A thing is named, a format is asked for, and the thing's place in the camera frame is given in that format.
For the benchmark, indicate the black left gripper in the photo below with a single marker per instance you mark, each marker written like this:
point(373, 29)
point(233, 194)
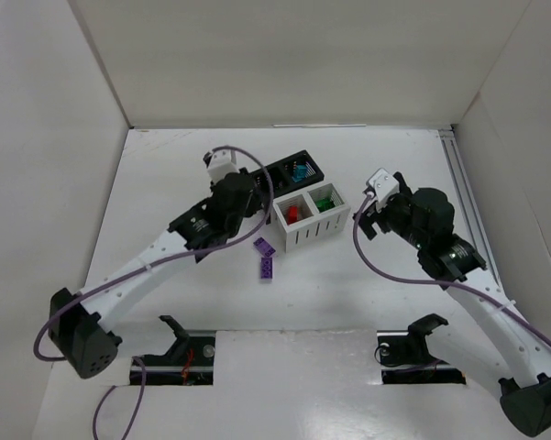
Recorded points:
point(258, 189)

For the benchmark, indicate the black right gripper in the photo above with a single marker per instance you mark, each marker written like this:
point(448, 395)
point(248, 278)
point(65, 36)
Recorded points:
point(377, 213)

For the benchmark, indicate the green rounded lego block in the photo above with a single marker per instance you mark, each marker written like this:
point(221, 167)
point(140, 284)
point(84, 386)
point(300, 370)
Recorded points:
point(325, 204)

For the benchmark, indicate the purple lego brick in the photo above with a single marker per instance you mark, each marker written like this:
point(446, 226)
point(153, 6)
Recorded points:
point(266, 269)
point(265, 249)

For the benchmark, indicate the red lego block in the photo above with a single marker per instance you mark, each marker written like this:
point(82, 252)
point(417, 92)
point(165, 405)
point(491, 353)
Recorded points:
point(293, 215)

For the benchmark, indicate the teal lego brick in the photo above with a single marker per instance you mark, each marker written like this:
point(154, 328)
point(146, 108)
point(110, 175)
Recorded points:
point(299, 173)

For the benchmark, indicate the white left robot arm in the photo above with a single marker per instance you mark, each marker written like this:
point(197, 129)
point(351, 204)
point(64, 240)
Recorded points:
point(81, 325)

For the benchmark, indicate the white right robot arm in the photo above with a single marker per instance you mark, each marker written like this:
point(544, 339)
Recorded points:
point(516, 369)

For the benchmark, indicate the white two-slot container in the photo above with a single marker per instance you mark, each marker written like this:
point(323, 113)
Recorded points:
point(314, 226)

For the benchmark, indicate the black two-slot container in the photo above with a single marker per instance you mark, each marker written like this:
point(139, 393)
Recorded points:
point(287, 175)

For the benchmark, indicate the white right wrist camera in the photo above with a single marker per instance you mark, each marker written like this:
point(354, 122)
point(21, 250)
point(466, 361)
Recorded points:
point(380, 187)

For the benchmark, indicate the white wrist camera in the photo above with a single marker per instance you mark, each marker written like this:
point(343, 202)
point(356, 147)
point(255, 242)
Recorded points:
point(380, 187)
point(220, 163)

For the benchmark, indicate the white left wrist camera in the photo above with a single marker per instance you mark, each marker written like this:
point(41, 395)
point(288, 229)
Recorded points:
point(220, 163)

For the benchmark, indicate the aluminium rail right edge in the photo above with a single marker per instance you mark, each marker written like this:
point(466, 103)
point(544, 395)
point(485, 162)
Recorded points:
point(469, 208)

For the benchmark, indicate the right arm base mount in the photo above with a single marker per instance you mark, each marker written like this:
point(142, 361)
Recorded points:
point(404, 360)

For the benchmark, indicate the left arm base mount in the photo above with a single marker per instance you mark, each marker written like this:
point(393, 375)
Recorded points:
point(187, 362)

